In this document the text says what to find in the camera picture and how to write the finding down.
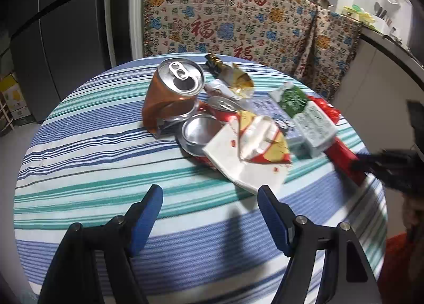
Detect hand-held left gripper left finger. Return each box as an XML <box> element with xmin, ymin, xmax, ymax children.
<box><xmin>38</xmin><ymin>184</ymin><xmax>164</xmax><ymax>304</ymax></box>

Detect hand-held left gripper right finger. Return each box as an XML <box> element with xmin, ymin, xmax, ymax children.
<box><xmin>257</xmin><ymin>185</ymin><xmax>381</xmax><ymax>304</ymax></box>

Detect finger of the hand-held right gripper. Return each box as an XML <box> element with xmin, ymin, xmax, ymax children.
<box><xmin>350</xmin><ymin>150</ymin><xmax>390</xmax><ymax>174</ymax></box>

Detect long red wrapper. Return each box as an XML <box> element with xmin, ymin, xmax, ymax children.
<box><xmin>306</xmin><ymin>95</ymin><xmax>368</xmax><ymax>187</ymax></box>

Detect dented orange drink can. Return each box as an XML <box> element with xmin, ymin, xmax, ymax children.
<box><xmin>142</xmin><ymin>58</ymin><xmax>205</xmax><ymax>139</ymax></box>

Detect pale yellow snack wrapper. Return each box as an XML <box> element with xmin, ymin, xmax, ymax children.
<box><xmin>220</xmin><ymin>63</ymin><xmax>255</xmax><ymax>99</ymax></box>

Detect white paper napkin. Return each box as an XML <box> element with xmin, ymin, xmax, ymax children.
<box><xmin>202</xmin><ymin>121</ymin><xmax>289</xmax><ymax>192</ymax></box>

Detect pale green drink carton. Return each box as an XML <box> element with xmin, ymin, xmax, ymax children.
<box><xmin>291</xmin><ymin>102</ymin><xmax>337</xmax><ymax>159</ymax></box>

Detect striped blue green tablecloth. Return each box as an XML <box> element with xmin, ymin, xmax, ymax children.
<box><xmin>13</xmin><ymin>53</ymin><xmax>388</xmax><ymax>304</ymax></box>

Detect yellow red snack wrapper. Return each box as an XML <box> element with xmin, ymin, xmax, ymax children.
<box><xmin>232</xmin><ymin>110</ymin><xmax>292</xmax><ymax>163</ymax></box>

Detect grey kitchen cabinet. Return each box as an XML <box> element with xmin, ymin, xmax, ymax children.
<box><xmin>331</xmin><ymin>22</ymin><xmax>424</xmax><ymax>119</ymax></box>

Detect crushed red drink can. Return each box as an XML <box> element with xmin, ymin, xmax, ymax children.
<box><xmin>177</xmin><ymin>96</ymin><xmax>246</xmax><ymax>167</ymax></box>

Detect orange red cloth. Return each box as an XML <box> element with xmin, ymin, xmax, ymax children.
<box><xmin>378</xmin><ymin>232</ymin><xmax>424</xmax><ymax>304</ymax></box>

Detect green packet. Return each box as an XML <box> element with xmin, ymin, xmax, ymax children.
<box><xmin>269</xmin><ymin>82</ymin><xmax>311</xmax><ymax>118</ymax></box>

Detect blue white drink carton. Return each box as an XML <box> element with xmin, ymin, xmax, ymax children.
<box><xmin>247</xmin><ymin>97</ymin><xmax>305</xmax><ymax>153</ymax></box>

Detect printed patterned cloth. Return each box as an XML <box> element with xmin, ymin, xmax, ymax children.
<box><xmin>142</xmin><ymin>0</ymin><xmax>320</xmax><ymax>82</ymax></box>
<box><xmin>291</xmin><ymin>6</ymin><xmax>364</xmax><ymax>102</ymax></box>

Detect small white wrapper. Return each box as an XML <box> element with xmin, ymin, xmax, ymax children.
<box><xmin>204</xmin><ymin>79</ymin><xmax>239</xmax><ymax>102</ymax></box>

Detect yellow green plastic containers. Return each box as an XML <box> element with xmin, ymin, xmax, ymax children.
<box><xmin>343</xmin><ymin>4</ymin><xmax>379</xmax><ymax>25</ymax></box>

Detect kitchen utensils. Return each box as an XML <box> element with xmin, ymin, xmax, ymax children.
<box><xmin>374</xmin><ymin>1</ymin><xmax>394</xmax><ymax>25</ymax></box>

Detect black gold wrapper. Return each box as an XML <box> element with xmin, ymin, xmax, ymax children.
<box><xmin>204</xmin><ymin>53</ymin><xmax>229</xmax><ymax>76</ymax></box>

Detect cardboard box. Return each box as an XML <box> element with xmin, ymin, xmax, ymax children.
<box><xmin>0</xmin><ymin>73</ymin><xmax>31</xmax><ymax>125</ymax></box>

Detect dark grey refrigerator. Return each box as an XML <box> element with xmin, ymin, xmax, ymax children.
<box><xmin>10</xmin><ymin>0</ymin><xmax>111</xmax><ymax>124</ymax></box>

